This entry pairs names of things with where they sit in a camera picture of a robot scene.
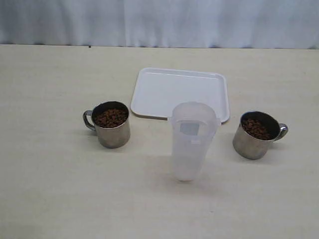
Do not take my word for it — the steel mug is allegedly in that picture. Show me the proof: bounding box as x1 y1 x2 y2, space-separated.
83 101 131 148
232 111 289 160

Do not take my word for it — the clear plastic pitcher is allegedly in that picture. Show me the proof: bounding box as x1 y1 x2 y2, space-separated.
168 102 221 182

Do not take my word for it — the white plastic tray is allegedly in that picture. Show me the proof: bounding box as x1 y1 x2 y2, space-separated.
130 67 230 123

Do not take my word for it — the white curtain backdrop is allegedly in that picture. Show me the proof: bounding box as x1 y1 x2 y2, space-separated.
0 0 319 49

